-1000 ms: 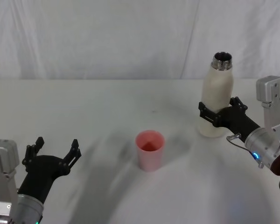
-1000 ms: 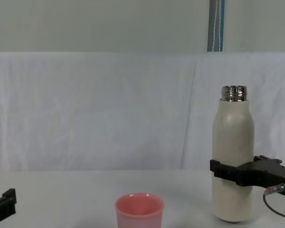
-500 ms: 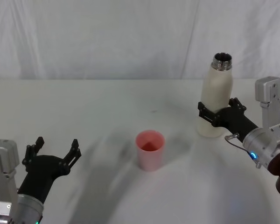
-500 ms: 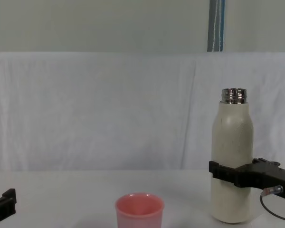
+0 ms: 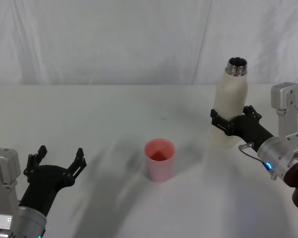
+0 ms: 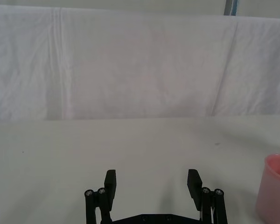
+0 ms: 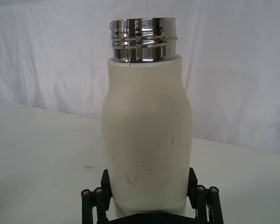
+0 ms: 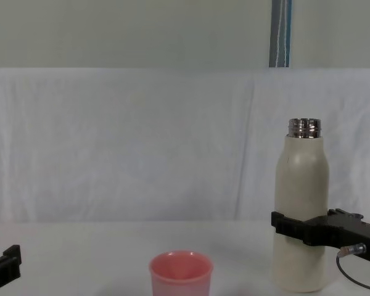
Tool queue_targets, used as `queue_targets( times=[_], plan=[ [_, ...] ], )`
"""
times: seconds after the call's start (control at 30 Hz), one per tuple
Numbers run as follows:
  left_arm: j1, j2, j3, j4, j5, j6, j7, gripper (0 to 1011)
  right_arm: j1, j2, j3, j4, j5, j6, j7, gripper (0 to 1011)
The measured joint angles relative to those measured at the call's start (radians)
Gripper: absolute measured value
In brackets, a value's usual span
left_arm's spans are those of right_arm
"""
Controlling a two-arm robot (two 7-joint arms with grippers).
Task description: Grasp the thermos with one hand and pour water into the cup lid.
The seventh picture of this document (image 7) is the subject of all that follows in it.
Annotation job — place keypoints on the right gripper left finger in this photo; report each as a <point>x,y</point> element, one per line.
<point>98,205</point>

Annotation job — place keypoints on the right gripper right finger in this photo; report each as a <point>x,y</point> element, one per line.
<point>206,205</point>

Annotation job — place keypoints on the cream vacuum bottle steel neck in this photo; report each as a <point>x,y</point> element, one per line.
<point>144,121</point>

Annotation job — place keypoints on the white curtain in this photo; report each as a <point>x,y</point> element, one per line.
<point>49,58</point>

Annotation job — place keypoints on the white tablecloth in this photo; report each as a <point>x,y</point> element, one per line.
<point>42,151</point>

